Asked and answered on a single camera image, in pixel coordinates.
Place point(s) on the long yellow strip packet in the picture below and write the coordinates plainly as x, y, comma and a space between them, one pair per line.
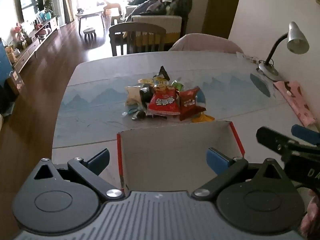
160, 82

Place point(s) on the dark wooden chair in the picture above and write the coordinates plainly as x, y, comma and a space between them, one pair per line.
137, 28

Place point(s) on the small papers on table edge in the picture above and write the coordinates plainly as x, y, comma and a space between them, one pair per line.
250, 58

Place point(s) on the bright red snack bag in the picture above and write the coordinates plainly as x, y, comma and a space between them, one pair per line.
163, 102

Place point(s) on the pale blue snack packet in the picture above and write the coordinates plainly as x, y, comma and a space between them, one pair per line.
201, 97

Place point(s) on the sofa with cream cover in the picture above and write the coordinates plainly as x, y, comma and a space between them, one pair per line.
157, 23

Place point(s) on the pink covered chair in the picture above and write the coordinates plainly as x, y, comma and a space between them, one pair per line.
205, 42

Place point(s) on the small teal candy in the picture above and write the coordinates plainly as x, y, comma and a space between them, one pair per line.
132, 110

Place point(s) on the green snack packet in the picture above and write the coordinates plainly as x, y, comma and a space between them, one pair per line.
178, 85

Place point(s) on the flat television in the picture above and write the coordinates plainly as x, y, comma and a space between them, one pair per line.
31, 3

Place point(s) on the cream snack packet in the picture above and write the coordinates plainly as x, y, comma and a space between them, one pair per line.
132, 95

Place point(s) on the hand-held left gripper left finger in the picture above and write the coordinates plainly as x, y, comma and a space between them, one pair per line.
98, 161

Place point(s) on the window curtain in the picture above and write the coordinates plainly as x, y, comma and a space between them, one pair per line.
67, 0

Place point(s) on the red-sided cardboard box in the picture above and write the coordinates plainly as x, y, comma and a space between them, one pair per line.
172, 150

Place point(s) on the yellow snack packet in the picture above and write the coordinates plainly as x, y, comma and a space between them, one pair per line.
203, 118

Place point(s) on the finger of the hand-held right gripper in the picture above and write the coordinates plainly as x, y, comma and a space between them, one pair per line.
268, 136
303, 133

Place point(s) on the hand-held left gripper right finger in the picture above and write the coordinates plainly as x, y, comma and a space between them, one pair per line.
217, 161

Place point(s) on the black triangular snack packet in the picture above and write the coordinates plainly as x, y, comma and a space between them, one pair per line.
163, 72

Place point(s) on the pink flower bouquet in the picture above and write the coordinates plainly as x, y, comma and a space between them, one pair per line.
18, 28

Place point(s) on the black cabinet with blue panel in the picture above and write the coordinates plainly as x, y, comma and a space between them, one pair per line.
5, 62

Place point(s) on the small dark stool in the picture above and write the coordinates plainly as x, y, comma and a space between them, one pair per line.
89, 31

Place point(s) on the pile of clothes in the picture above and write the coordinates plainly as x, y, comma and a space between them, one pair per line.
165, 5

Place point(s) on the long low tv cabinet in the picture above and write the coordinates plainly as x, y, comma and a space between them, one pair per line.
35, 43

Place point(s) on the pink printed cloth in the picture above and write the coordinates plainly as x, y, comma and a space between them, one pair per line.
295, 100

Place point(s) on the small orange wooden chair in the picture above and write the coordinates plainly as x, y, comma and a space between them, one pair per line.
112, 7

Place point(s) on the round coffee table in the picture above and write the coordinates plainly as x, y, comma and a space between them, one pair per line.
90, 12

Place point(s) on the round black cookie packet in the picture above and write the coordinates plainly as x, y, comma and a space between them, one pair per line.
140, 115

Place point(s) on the dark wooden door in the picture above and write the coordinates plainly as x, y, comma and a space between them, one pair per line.
225, 5

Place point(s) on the brown paper bag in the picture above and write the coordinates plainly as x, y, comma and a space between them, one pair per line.
15, 81

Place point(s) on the silver desk lamp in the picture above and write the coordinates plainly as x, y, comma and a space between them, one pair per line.
296, 36

